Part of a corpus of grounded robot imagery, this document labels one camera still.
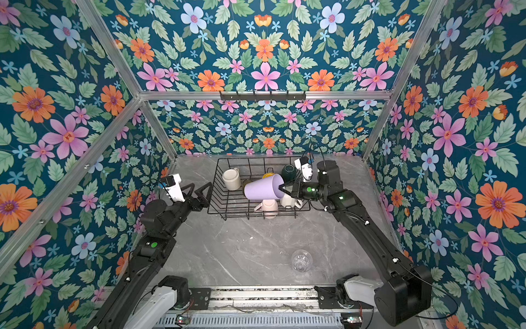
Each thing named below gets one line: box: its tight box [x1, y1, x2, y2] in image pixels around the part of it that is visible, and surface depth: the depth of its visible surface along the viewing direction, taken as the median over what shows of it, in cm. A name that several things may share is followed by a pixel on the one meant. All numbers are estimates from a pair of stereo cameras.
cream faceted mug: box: [280, 193, 304, 209], surface depth 95 cm
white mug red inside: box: [222, 167, 242, 192], surface depth 101 cm
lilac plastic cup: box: [243, 174, 286, 200], surface depth 71 cm
